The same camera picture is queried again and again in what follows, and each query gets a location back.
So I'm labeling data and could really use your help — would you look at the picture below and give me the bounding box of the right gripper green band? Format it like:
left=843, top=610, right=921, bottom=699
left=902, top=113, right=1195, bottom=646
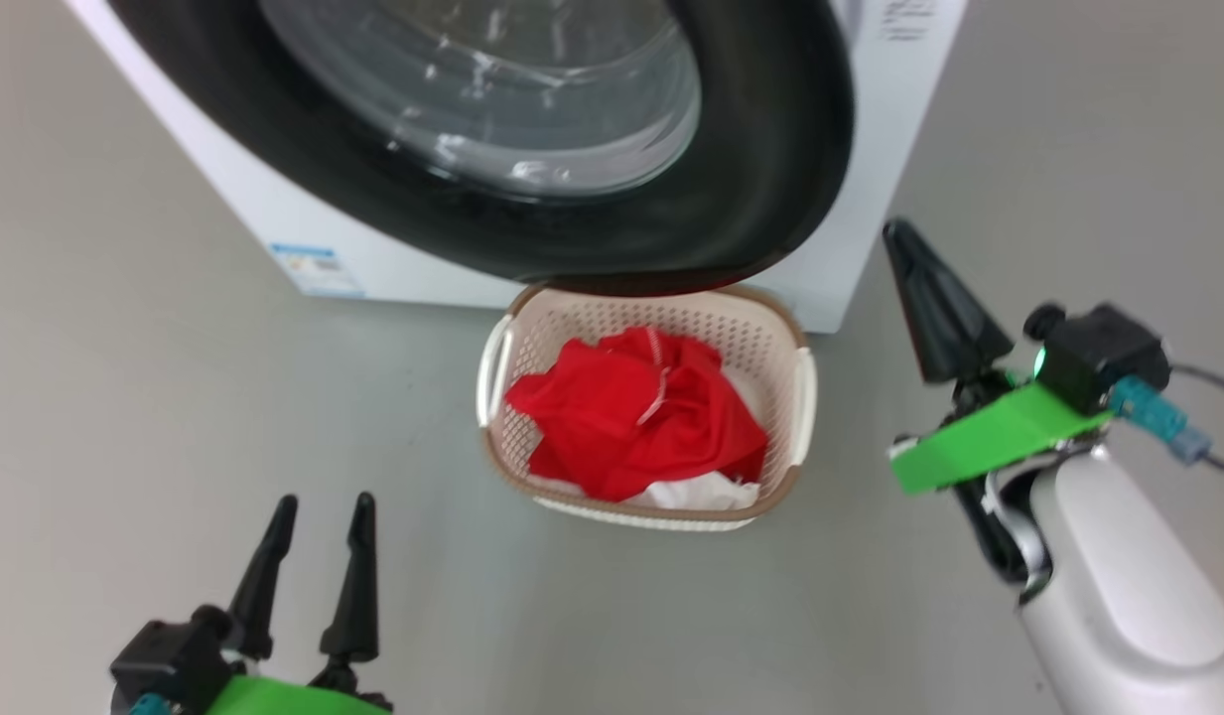
left=882, top=218, right=1114, bottom=496

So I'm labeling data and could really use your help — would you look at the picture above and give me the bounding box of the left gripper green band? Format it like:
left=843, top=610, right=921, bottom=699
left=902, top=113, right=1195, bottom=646
left=204, top=492, right=394, bottom=715

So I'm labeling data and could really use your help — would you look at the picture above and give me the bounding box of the glass washing machine door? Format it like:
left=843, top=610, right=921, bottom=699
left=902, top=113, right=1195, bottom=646
left=105, top=0, right=857, bottom=297

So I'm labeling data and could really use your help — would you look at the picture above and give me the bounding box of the red and white garment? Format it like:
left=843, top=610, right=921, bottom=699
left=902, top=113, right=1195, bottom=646
left=504, top=326, right=771, bottom=512

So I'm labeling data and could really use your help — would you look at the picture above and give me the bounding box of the cream laundry basket brown rim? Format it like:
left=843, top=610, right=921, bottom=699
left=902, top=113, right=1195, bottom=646
left=476, top=283, right=819, bottom=533

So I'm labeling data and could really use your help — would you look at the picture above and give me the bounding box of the white front-load washing machine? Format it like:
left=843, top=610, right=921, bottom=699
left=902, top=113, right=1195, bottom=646
left=64, top=0, right=970, bottom=335

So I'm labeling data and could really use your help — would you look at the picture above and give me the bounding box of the blue energy label sticker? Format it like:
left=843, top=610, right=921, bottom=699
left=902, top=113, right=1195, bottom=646
left=269, top=242, right=366, bottom=299

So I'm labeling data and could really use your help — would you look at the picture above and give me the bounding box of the right arm cable teal connector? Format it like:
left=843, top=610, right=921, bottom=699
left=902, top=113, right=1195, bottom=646
left=1108, top=362, right=1224, bottom=478

